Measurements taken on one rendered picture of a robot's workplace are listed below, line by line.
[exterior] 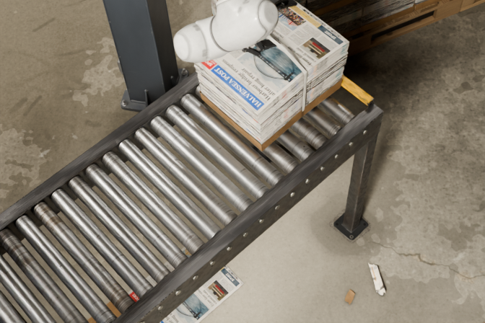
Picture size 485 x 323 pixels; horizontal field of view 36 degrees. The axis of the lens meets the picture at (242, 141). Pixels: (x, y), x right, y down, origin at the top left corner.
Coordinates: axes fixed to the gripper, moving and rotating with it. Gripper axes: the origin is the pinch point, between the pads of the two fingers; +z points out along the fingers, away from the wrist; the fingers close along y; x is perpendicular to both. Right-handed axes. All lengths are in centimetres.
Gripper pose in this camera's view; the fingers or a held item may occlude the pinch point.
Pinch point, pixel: (283, 21)
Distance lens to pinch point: 219.7
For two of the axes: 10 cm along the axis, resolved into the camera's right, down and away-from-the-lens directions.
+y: -3.2, 7.5, 5.8
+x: 6.8, 6.1, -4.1
